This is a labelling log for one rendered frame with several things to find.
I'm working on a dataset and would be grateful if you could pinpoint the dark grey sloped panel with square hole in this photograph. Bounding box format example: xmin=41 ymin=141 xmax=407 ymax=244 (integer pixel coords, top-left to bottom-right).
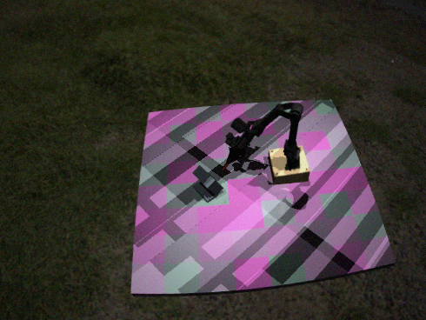
xmin=192 ymin=165 xmax=223 ymax=203

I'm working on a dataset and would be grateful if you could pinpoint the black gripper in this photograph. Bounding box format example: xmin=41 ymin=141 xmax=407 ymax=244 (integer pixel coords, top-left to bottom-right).
xmin=225 ymin=136 xmax=250 ymax=163

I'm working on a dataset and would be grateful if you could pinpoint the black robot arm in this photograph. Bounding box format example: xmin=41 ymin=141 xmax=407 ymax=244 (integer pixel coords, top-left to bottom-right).
xmin=231 ymin=102 xmax=303 ymax=170

